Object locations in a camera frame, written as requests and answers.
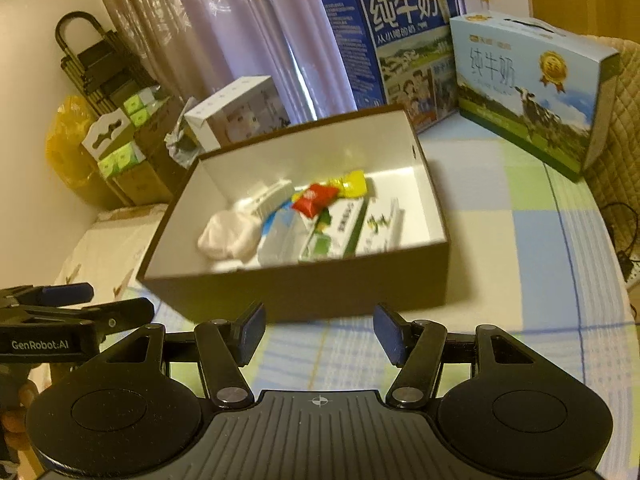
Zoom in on yellow sachet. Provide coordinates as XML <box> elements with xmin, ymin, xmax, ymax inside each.
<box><xmin>320</xmin><ymin>170</ymin><xmax>370</xmax><ymax>200</ymax></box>

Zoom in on large brown cardboard boxes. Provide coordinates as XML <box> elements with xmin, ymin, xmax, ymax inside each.
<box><xmin>107</xmin><ymin>97</ymin><xmax>196</xmax><ymax>206</ymax></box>

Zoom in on red snack packet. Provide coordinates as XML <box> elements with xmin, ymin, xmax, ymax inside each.
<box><xmin>291</xmin><ymin>184</ymin><xmax>340</xmax><ymax>218</ymax></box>

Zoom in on stack of green tissue packs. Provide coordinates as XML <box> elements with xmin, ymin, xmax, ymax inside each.
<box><xmin>97</xmin><ymin>87</ymin><xmax>161</xmax><ymax>181</ymax></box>

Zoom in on purple sheer curtain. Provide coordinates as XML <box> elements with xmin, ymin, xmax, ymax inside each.
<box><xmin>85</xmin><ymin>0</ymin><xmax>481</xmax><ymax>126</ymax></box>

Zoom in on black cable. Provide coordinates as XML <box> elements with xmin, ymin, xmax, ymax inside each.
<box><xmin>597</xmin><ymin>201</ymin><xmax>637</xmax><ymax>281</ymax></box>

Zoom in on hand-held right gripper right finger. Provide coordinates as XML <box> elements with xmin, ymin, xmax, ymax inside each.
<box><xmin>374</xmin><ymin>302</ymin><xmax>538</xmax><ymax>408</ymax></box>

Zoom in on small white carton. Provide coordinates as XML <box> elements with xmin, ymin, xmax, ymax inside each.
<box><xmin>184</xmin><ymin>76</ymin><xmax>291</xmax><ymax>153</ymax></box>

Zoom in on trash bin with bags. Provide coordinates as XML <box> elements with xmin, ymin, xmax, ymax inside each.
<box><xmin>165</xmin><ymin>97</ymin><xmax>206</xmax><ymax>168</ymax></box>

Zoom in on brown cardboard box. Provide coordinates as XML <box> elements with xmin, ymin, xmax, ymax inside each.
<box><xmin>136</xmin><ymin>104</ymin><xmax>451</xmax><ymax>323</ymax></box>

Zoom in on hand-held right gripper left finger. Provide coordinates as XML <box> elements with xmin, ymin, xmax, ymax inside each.
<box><xmin>107</xmin><ymin>302</ymin><xmax>267</xmax><ymax>408</ymax></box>

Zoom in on light blue milk gift box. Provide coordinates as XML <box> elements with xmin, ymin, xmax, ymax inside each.
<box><xmin>449</xmin><ymin>14</ymin><xmax>621</xmax><ymax>183</ymax></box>

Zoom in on yellow plastic bag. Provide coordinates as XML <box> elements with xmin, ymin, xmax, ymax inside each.
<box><xmin>45</xmin><ymin>95</ymin><xmax>98</xmax><ymax>191</ymax></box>

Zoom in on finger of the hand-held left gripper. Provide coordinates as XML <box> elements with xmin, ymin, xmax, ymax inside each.
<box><xmin>0</xmin><ymin>282</ymin><xmax>95</xmax><ymax>311</ymax></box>
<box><xmin>30</xmin><ymin>297</ymin><xmax>155</xmax><ymax>333</ymax></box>

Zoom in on person's left hand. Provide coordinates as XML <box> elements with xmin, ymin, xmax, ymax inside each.
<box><xmin>0</xmin><ymin>377</ymin><xmax>41</xmax><ymax>443</ymax></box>

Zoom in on transparent plastic case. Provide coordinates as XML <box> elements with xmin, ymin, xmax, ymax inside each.
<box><xmin>257</xmin><ymin>207</ymin><xmax>308</xmax><ymax>267</ymax></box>

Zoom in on black folding rack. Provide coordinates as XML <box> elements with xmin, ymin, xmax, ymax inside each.
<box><xmin>55</xmin><ymin>10</ymin><xmax>161</xmax><ymax>111</ymax></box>

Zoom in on dark blue milk carton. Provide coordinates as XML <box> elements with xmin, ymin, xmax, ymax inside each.
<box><xmin>321</xmin><ymin>0</ymin><xmax>461</xmax><ymax>133</ymax></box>

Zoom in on white knitted cloth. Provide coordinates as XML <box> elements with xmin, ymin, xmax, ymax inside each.
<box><xmin>197</xmin><ymin>210</ymin><xmax>263</xmax><ymax>261</ymax></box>

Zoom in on beige quilted chair cover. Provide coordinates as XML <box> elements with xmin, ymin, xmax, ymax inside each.
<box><xmin>585</xmin><ymin>35</ymin><xmax>640</xmax><ymax>281</ymax></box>

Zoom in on green white medicine box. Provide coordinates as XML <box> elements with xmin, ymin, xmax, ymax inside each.
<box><xmin>298</xmin><ymin>199</ymin><xmax>368</xmax><ymax>262</ymax></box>

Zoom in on long white medicine box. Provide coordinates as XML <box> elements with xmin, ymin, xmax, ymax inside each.
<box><xmin>356</xmin><ymin>197</ymin><xmax>405</xmax><ymax>253</ymax></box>

